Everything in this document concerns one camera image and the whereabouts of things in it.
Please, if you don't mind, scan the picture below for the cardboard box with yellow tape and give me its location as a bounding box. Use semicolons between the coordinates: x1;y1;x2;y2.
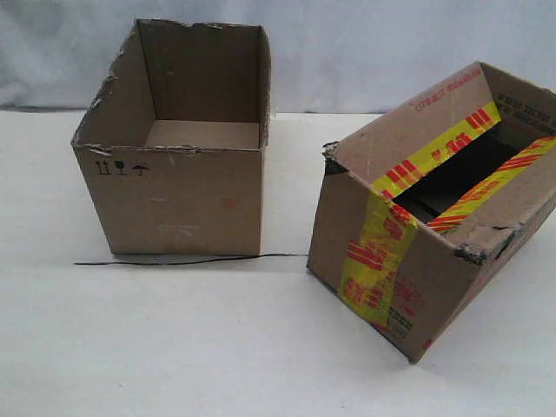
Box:
308;62;555;363

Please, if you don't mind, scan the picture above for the open plain cardboard box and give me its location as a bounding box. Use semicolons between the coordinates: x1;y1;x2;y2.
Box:
71;19;271;255

